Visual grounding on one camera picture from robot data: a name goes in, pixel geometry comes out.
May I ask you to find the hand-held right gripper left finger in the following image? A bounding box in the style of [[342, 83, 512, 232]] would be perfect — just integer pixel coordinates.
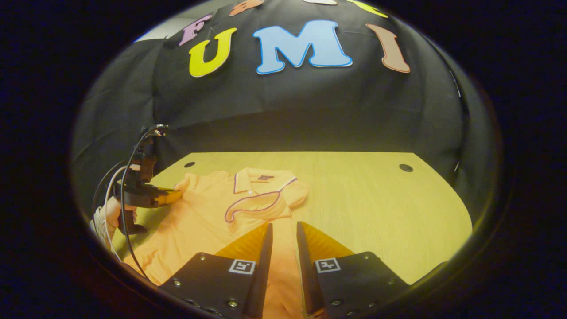
[[159, 222, 274, 319]]

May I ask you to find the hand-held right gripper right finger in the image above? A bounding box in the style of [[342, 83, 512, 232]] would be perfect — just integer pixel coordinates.
[[296, 221, 410, 319]]

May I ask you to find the orange T-shirt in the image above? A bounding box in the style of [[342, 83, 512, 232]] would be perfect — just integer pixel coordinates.
[[124, 167, 309, 319]]

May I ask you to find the black backdrop cloth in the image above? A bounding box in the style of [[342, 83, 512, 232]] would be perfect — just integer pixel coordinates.
[[71, 0, 501, 222]]

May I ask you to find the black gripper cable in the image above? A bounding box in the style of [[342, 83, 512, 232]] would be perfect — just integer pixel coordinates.
[[120, 126, 167, 280]]

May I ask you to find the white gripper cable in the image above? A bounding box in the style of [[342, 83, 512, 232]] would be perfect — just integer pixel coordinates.
[[105, 166, 129, 262]]

